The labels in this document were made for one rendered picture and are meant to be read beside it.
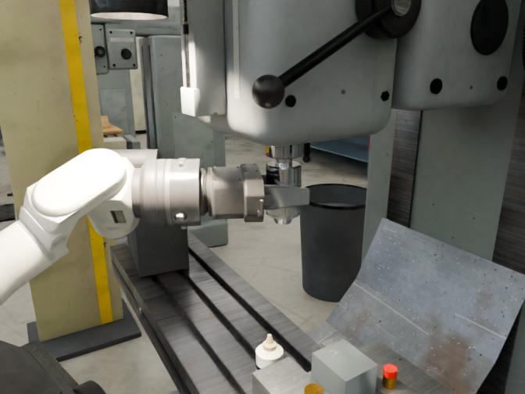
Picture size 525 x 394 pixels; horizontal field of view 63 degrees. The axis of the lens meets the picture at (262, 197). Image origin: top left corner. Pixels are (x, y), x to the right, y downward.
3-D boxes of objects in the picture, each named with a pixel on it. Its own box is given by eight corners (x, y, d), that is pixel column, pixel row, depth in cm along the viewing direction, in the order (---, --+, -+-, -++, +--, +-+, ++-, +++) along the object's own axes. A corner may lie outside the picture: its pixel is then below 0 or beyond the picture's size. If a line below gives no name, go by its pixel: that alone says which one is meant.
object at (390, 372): (389, 392, 51) (391, 374, 50) (379, 383, 52) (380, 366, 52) (398, 386, 52) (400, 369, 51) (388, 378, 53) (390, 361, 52)
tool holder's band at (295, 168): (275, 177, 54) (275, 169, 54) (260, 168, 58) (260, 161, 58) (308, 173, 56) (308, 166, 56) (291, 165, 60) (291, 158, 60)
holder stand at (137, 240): (139, 277, 101) (131, 196, 95) (126, 243, 120) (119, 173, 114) (190, 268, 105) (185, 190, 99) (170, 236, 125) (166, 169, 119)
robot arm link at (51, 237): (134, 166, 51) (30, 237, 45) (146, 207, 59) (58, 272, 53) (101, 137, 54) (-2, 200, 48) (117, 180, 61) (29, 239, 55)
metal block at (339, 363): (342, 424, 50) (345, 381, 48) (309, 392, 55) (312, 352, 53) (374, 406, 53) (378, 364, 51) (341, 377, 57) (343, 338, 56)
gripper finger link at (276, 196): (308, 206, 56) (261, 208, 56) (308, 183, 55) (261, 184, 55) (310, 211, 55) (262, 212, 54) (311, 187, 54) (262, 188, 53)
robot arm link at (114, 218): (164, 201, 50) (62, 203, 49) (173, 245, 59) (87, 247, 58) (169, 129, 57) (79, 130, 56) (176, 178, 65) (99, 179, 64)
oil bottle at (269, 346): (264, 410, 63) (265, 346, 59) (251, 392, 66) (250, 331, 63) (287, 399, 65) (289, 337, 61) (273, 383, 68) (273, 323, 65)
